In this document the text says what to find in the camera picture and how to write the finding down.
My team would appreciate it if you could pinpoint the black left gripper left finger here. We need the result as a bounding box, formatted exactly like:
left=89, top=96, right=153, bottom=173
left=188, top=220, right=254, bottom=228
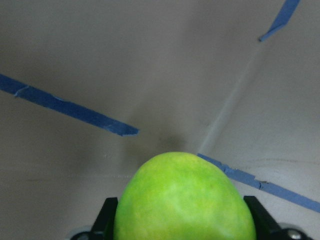
left=90, top=197, right=118, bottom=240

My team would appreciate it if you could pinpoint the green apple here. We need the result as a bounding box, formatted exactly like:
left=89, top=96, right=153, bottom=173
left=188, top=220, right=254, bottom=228
left=113, top=152, right=257, bottom=240

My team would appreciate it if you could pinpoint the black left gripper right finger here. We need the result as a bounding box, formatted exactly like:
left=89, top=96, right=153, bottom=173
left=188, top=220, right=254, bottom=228
left=243, top=195, right=281, bottom=240

